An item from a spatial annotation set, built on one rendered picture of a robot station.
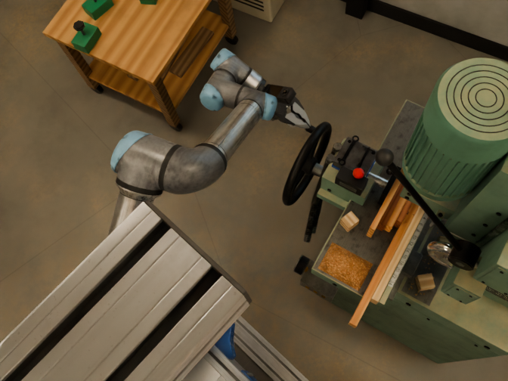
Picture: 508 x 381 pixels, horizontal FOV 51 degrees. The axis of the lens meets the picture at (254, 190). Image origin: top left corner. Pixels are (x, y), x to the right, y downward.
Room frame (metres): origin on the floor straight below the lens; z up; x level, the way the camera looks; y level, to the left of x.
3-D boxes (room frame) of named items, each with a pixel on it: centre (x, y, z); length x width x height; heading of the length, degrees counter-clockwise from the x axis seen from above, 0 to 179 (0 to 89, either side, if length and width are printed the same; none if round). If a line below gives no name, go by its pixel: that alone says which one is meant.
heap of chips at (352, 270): (0.26, -0.20, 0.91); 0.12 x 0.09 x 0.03; 47
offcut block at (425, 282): (0.18, -0.41, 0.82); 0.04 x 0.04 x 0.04; 86
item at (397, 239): (0.33, -0.38, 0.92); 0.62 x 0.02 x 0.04; 137
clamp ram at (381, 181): (0.46, -0.35, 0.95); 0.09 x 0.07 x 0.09; 137
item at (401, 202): (0.40, -0.40, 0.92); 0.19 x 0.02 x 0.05; 137
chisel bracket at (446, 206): (0.37, -0.44, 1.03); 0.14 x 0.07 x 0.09; 47
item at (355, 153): (0.51, -0.28, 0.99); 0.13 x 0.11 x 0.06; 137
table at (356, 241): (0.45, -0.35, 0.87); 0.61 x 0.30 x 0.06; 137
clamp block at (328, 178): (0.51, -0.29, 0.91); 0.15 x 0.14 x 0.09; 137
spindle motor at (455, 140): (0.38, -0.43, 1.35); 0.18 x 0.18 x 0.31
